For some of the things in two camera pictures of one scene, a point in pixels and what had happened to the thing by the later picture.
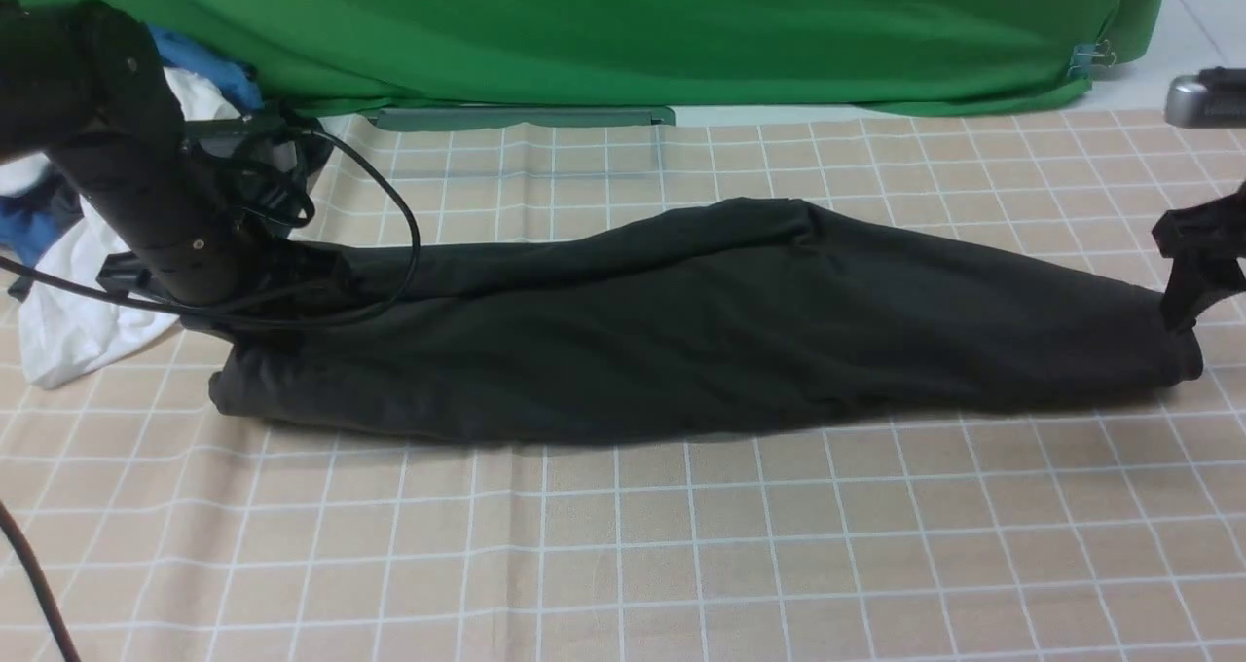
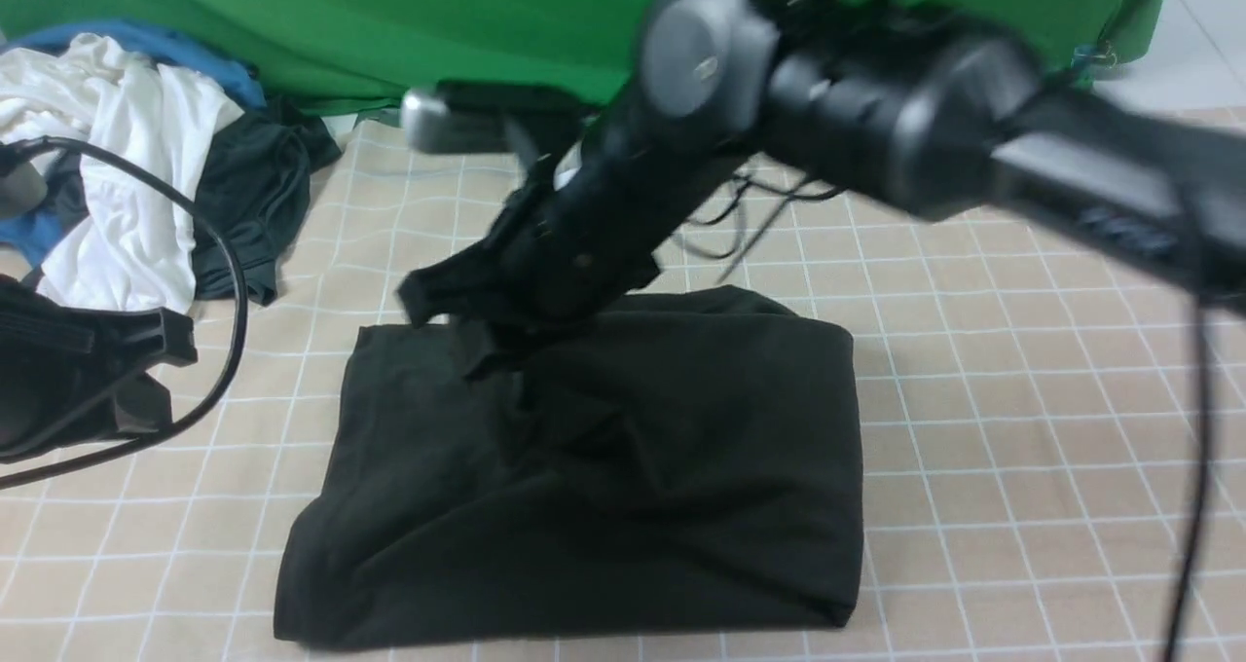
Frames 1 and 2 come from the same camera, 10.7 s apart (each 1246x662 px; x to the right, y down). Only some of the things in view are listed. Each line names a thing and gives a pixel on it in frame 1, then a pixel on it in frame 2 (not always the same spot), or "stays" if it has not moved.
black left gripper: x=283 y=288 → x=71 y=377
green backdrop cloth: x=704 y=37 stays
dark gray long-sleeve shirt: x=720 y=319 → x=680 y=461
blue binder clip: x=1086 y=55 stays
